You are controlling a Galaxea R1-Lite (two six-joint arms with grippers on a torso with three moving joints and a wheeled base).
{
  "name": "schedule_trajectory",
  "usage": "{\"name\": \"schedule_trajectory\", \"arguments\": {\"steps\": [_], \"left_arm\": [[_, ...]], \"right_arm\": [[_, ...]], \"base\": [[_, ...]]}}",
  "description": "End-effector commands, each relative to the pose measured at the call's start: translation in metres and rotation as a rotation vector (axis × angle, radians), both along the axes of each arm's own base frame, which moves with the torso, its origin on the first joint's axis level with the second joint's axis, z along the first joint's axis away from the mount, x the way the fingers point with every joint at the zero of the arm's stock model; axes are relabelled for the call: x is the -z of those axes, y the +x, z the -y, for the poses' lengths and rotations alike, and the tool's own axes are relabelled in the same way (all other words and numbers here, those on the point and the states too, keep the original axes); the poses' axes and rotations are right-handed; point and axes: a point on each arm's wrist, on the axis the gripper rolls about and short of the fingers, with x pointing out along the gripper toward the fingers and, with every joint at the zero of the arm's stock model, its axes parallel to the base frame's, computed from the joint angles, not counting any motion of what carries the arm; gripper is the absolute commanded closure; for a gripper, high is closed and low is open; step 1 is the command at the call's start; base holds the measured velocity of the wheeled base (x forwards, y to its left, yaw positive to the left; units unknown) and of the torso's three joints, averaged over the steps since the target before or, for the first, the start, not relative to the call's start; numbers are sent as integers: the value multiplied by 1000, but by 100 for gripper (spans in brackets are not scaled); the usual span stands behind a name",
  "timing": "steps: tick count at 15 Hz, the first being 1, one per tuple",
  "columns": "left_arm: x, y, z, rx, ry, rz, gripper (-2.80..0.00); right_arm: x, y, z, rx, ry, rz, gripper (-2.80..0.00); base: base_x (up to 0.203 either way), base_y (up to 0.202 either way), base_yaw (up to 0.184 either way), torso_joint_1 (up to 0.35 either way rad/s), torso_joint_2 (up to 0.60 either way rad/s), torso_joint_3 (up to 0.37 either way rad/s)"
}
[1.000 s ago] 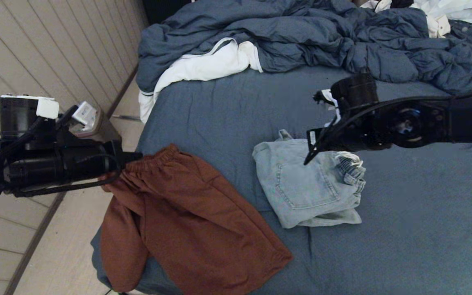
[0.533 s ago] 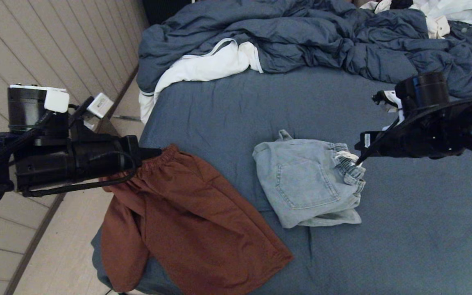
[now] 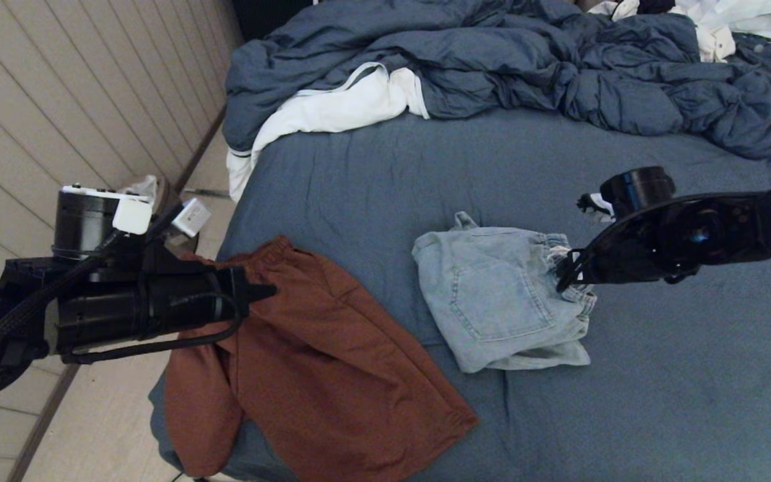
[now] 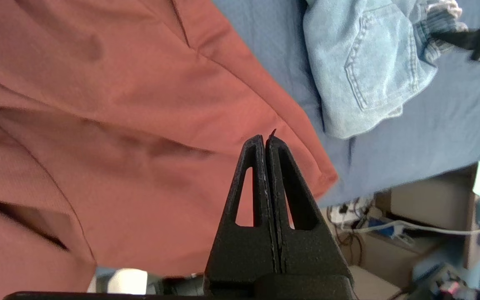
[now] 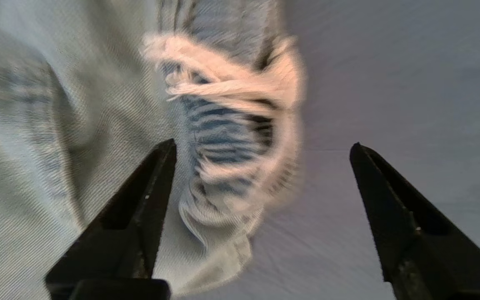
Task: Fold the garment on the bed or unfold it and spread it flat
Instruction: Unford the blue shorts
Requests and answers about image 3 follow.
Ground light blue denim shorts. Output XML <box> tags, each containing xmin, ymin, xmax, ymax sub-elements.
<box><xmin>412</xmin><ymin>212</ymin><xmax>598</xmax><ymax>374</ymax></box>

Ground brown shorts with white print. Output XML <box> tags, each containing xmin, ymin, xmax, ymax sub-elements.
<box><xmin>163</xmin><ymin>234</ymin><xmax>480</xmax><ymax>482</ymax></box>

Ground white clothes pile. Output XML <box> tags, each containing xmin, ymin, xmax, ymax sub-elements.
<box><xmin>586</xmin><ymin>0</ymin><xmax>771</xmax><ymax>64</ymax></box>

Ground clear plastic bag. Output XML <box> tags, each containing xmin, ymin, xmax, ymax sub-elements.
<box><xmin>121</xmin><ymin>175</ymin><xmax>159</xmax><ymax>202</ymax></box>

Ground bed with blue sheet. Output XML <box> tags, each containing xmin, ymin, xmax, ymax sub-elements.
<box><xmin>149</xmin><ymin>107</ymin><xmax>771</xmax><ymax>482</ymax></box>

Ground crumpled blue duvet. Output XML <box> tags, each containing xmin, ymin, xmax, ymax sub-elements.
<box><xmin>222</xmin><ymin>0</ymin><xmax>771</xmax><ymax>161</ymax></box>

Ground black furniture panel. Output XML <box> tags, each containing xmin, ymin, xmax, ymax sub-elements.
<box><xmin>232</xmin><ymin>0</ymin><xmax>319</xmax><ymax>42</ymax></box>

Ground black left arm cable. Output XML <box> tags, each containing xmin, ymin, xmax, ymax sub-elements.
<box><xmin>0</xmin><ymin>228</ymin><xmax>244</xmax><ymax>366</ymax></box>

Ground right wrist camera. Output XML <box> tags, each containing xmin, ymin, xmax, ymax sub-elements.
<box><xmin>576</xmin><ymin>167</ymin><xmax>677</xmax><ymax>222</ymax></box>

